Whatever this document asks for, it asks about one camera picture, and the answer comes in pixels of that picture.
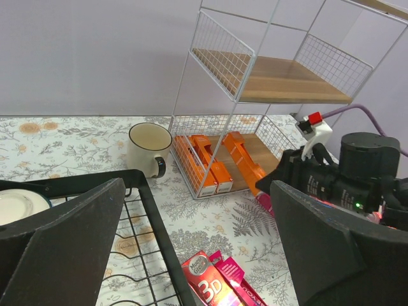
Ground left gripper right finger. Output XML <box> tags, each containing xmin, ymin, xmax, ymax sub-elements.
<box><xmin>270</xmin><ymin>180</ymin><xmax>407</xmax><ymax>305</ymax></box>

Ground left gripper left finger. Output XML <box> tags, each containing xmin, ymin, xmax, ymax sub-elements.
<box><xmin>1</xmin><ymin>178</ymin><xmax>126</xmax><ymax>305</ymax></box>

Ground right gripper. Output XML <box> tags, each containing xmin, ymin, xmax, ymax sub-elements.
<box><xmin>255</xmin><ymin>148</ymin><xmax>343</xmax><ymax>204</ymax></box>

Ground orange toothpaste box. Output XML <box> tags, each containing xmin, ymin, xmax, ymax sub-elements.
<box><xmin>174</xmin><ymin>136</ymin><xmax>217</xmax><ymax>197</ymax></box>
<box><xmin>222</xmin><ymin>131</ymin><xmax>266</xmax><ymax>197</ymax></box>
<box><xmin>189</xmin><ymin>135</ymin><xmax>233</xmax><ymax>194</ymax></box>

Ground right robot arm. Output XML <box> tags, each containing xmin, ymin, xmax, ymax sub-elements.
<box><xmin>255</xmin><ymin>132</ymin><xmax>407</xmax><ymax>231</ymax></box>

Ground pink toothpaste box upper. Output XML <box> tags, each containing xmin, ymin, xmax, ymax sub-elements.
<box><xmin>256</xmin><ymin>192</ymin><xmax>275</xmax><ymax>217</ymax></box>

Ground pink toothpaste box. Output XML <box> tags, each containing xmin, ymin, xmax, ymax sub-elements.
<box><xmin>256</xmin><ymin>192</ymin><xmax>275</xmax><ymax>217</ymax></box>
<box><xmin>210</xmin><ymin>250</ymin><xmax>267</xmax><ymax>306</ymax></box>

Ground small white teal bowl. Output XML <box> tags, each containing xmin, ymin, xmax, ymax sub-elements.
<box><xmin>0</xmin><ymin>189</ymin><xmax>52</xmax><ymax>226</ymax></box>

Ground floral table mat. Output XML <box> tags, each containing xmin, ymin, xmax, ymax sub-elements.
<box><xmin>1</xmin><ymin>117</ymin><xmax>298</xmax><ymax>305</ymax></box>

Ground pink toothpaste box left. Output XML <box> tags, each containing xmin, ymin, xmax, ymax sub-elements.
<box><xmin>210</xmin><ymin>250</ymin><xmax>267</xmax><ymax>306</ymax></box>

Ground red 3D toothpaste box left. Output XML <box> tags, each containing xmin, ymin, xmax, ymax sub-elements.
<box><xmin>182</xmin><ymin>251</ymin><xmax>244</xmax><ymax>306</ymax></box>

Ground cream enamel mug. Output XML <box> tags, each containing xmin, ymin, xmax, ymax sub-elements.
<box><xmin>126</xmin><ymin>122</ymin><xmax>173</xmax><ymax>179</ymax></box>

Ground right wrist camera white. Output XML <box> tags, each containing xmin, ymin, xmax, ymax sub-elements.
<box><xmin>296</xmin><ymin>112</ymin><xmax>333</xmax><ymax>161</ymax></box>

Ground black wire dish rack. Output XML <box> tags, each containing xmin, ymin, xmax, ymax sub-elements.
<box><xmin>1</xmin><ymin>170</ymin><xmax>196</xmax><ymax>305</ymax></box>

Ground white wire wooden shelf rack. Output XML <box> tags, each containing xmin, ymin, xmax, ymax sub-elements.
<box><xmin>168</xmin><ymin>0</ymin><xmax>408</xmax><ymax>201</ymax></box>

